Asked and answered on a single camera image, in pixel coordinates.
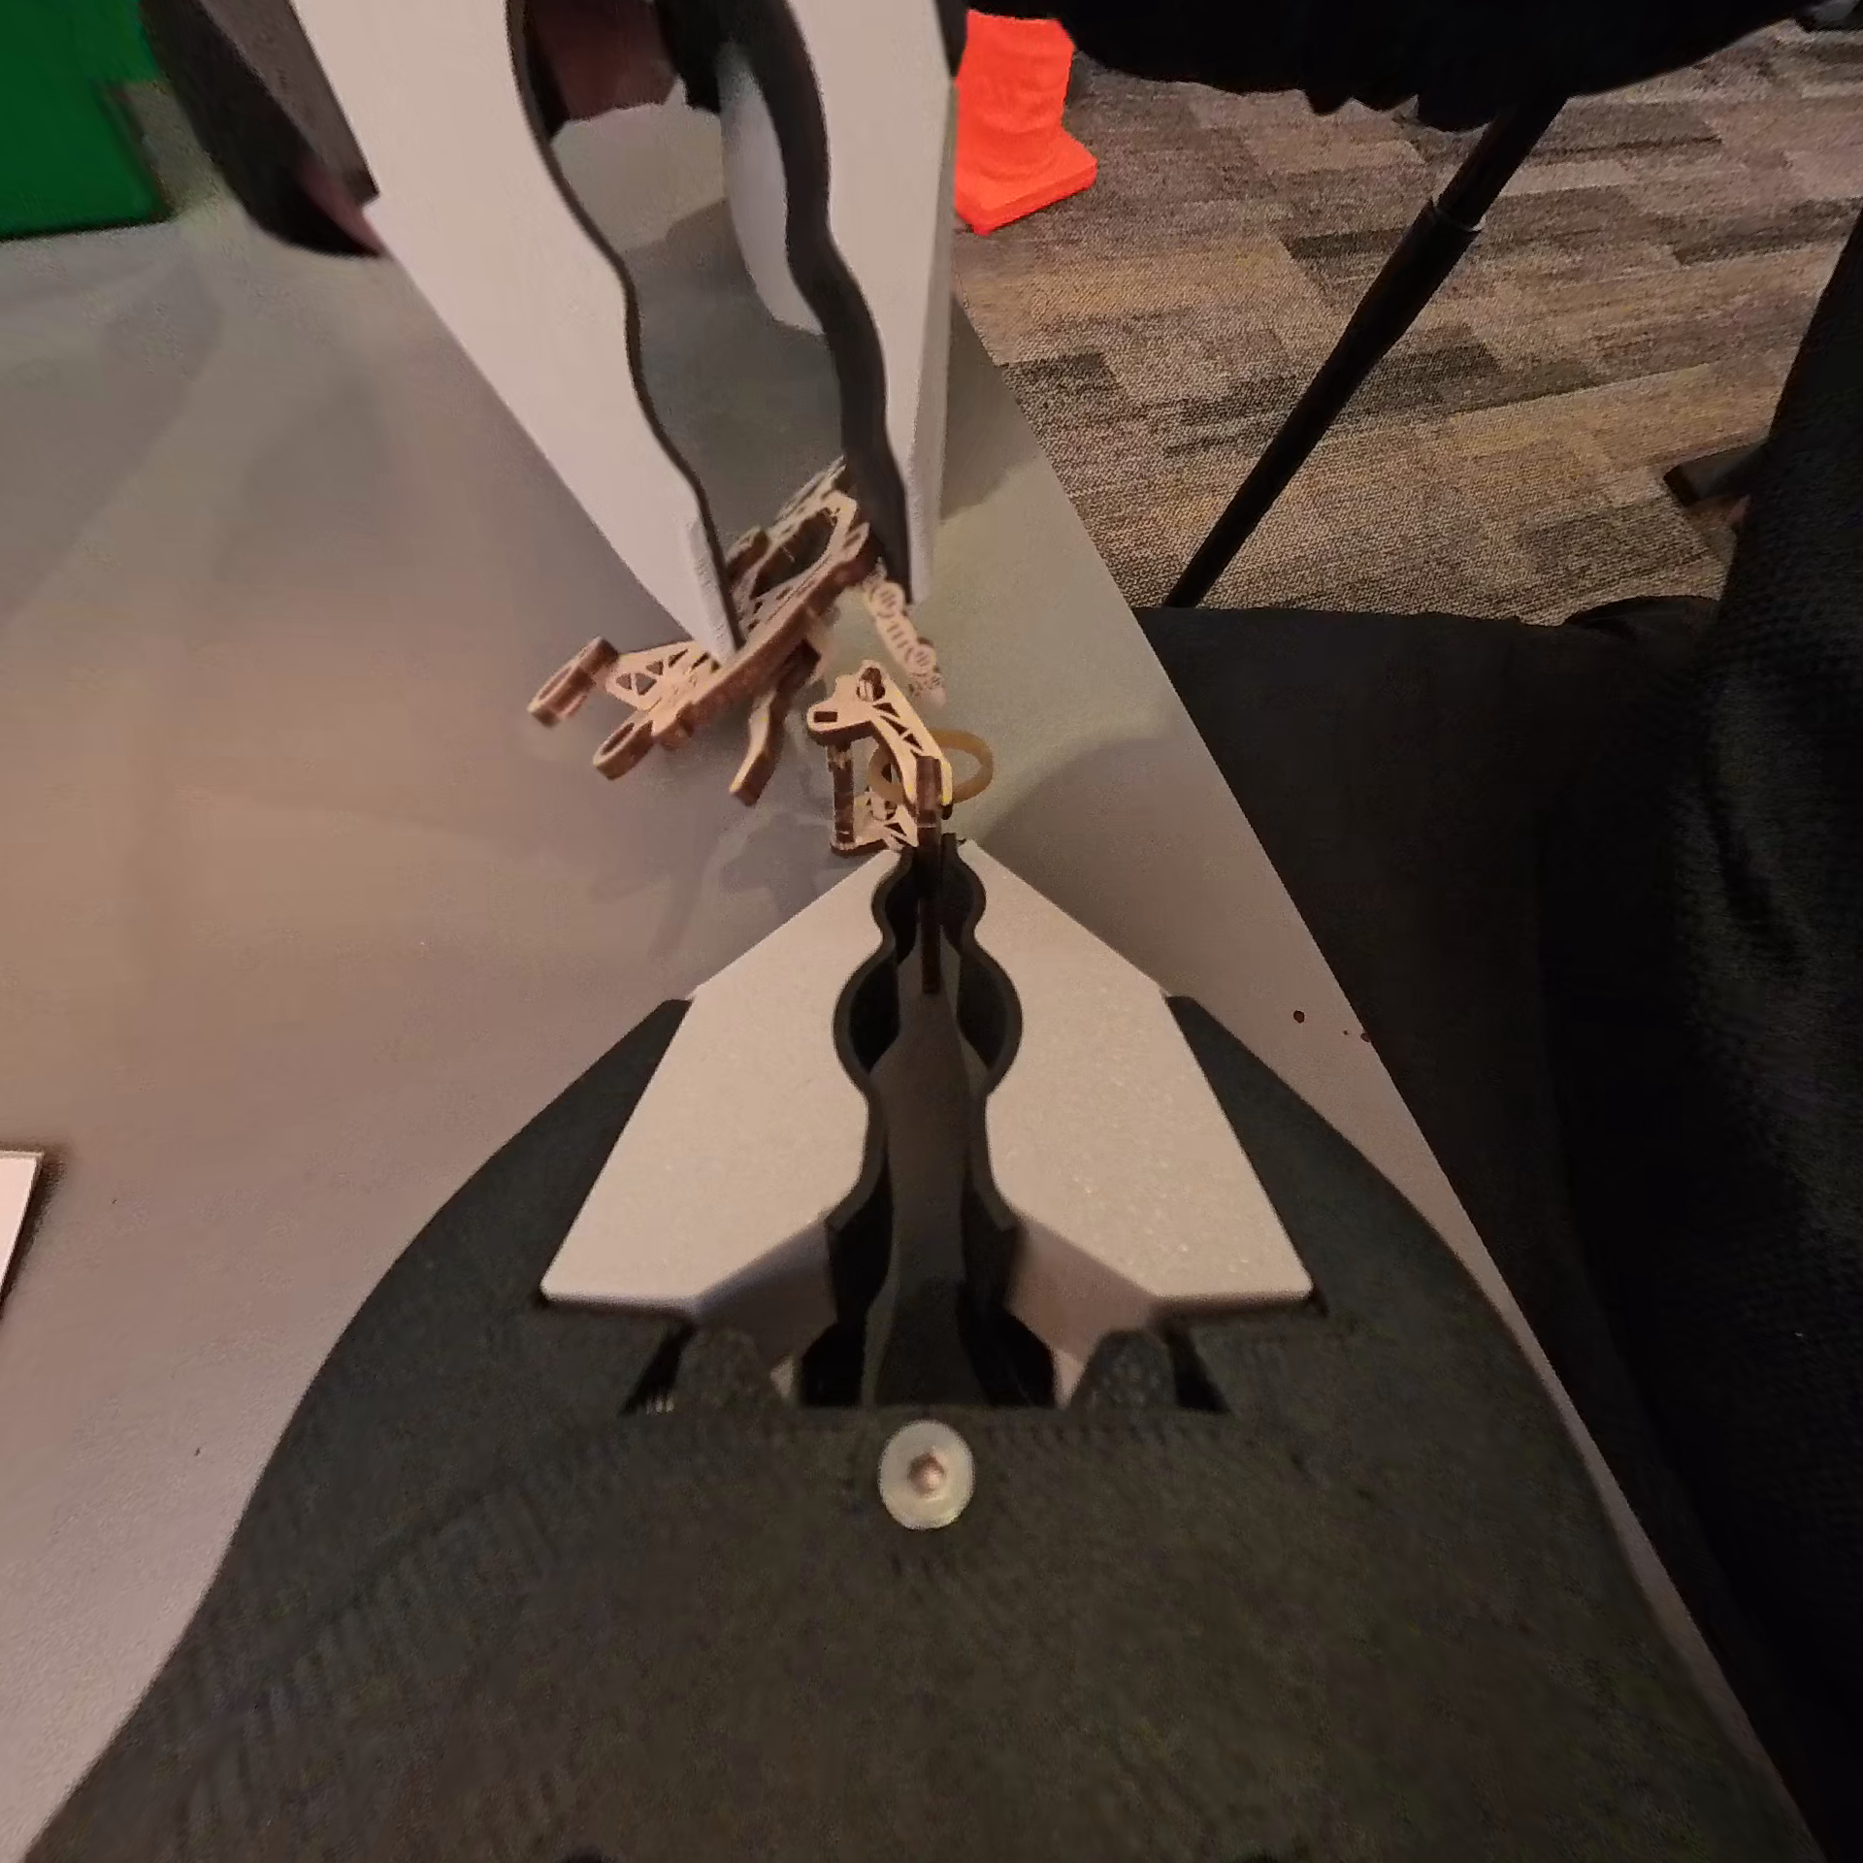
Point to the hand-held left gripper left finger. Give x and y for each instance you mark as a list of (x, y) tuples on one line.
[(698, 1164)]

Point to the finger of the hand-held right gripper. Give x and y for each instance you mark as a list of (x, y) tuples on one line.
[(480, 219), (888, 219)]

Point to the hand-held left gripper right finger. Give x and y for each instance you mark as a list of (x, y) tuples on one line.
[(1150, 1164)]

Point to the tan rubber band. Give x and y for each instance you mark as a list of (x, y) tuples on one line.
[(972, 737)]

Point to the wooden model assembly with key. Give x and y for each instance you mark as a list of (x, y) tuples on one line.
[(685, 684)]

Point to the small wooden model part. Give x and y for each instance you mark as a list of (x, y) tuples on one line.
[(873, 714)]

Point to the orange traffic cone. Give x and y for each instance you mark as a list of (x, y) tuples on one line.
[(1019, 131)]

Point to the green plastic bin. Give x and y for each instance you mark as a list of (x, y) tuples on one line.
[(72, 117)]

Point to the black tripod leg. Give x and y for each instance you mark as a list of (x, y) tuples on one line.
[(1354, 350)]

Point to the paper instruction sheet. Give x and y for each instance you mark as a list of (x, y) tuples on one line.
[(15, 1223)]

